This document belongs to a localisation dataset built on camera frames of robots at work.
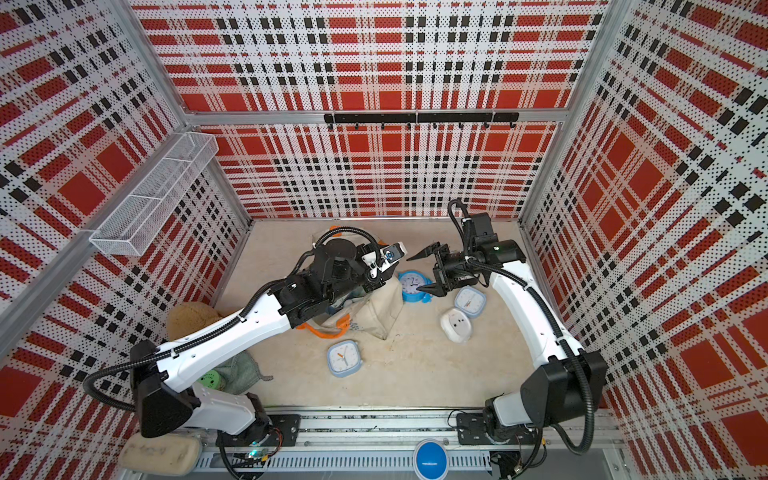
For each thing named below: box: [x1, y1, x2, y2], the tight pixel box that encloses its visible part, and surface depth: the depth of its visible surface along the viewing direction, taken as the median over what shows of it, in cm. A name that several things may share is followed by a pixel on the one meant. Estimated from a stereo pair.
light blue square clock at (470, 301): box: [454, 285, 487, 318], surface depth 95 cm
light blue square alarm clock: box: [327, 340, 363, 377], surface depth 86 cm
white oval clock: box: [440, 308, 472, 343], surface depth 88 cm
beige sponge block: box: [118, 434, 203, 477], surface depth 69 cm
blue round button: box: [416, 441, 447, 480], surface depth 70 cm
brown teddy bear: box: [167, 302, 222, 341], surface depth 74 cm
